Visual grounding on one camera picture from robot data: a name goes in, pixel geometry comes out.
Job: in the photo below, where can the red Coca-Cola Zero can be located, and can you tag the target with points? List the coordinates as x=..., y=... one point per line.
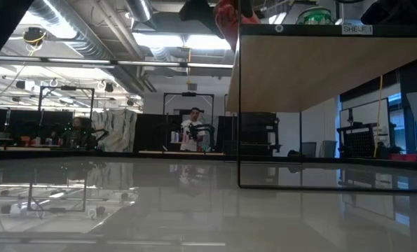
x=229, y=24

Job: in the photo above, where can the green Sprite can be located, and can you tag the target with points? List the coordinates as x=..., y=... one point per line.
x=315, y=17

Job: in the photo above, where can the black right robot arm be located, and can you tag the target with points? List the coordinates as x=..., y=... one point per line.
x=397, y=12

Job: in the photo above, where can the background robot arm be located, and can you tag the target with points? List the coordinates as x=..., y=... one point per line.
x=197, y=131

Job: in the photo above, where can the white shelf label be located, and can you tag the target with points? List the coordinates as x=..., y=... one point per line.
x=357, y=29

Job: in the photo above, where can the bright ceiling light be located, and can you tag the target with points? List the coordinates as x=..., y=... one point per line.
x=194, y=42

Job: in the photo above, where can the long ceiling tube light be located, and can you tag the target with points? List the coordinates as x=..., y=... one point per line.
x=152, y=63

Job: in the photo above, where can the black rack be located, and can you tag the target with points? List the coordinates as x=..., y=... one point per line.
x=259, y=129

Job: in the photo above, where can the person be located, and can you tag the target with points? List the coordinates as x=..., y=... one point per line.
x=190, y=138
x=75, y=134

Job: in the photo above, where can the leaf patterned cloth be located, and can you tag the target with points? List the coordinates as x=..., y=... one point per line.
x=113, y=129

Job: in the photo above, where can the dark grey chair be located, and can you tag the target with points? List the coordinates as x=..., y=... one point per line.
x=309, y=150

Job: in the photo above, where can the grey bin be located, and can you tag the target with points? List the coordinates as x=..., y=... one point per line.
x=330, y=148

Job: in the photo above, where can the black pegboard cart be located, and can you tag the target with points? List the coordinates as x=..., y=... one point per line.
x=359, y=143

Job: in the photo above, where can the red bin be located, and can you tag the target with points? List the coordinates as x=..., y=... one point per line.
x=404, y=157

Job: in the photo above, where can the wooden shelf black frame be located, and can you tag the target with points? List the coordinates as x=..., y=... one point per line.
x=299, y=70

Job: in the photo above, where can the black station frame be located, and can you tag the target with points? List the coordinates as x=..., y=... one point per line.
x=69, y=88
x=189, y=94

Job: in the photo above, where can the silver ventilation duct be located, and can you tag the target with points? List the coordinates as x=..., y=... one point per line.
x=89, y=45

